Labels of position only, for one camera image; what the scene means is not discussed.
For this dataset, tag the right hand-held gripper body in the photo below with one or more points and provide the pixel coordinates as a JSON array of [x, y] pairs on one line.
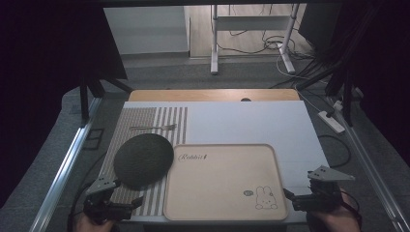
[[325, 193]]

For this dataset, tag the white metal stand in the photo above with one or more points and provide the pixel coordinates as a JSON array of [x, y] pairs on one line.
[[215, 38]]

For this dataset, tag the aluminium rail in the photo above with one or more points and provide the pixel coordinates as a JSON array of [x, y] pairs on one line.
[[64, 167], [370, 174]]

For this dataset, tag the beige tray with rabbit print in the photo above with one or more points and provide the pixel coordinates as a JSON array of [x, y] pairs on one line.
[[222, 187]]

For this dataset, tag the metal fork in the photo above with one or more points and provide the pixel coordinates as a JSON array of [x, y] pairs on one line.
[[154, 127]]

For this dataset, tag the white cabinet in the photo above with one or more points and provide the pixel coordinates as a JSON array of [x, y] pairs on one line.
[[145, 30]]

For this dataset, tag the white power strip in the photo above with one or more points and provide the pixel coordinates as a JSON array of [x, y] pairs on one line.
[[332, 121]]

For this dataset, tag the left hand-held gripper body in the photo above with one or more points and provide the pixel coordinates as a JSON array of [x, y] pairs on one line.
[[102, 186]]

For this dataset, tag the person's right hand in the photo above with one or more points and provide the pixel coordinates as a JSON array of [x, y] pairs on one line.
[[335, 222]]

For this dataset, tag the wooden table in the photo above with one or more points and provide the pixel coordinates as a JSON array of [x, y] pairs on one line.
[[193, 95]]

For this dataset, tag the dark round plate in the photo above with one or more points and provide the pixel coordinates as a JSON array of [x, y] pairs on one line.
[[141, 161]]

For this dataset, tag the person's left hand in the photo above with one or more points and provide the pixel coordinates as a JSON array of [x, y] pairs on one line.
[[87, 225]]

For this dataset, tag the striped beige placemat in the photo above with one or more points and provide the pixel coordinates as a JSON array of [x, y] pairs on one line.
[[141, 119]]

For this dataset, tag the white board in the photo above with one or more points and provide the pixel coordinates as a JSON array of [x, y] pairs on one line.
[[245, 125]]

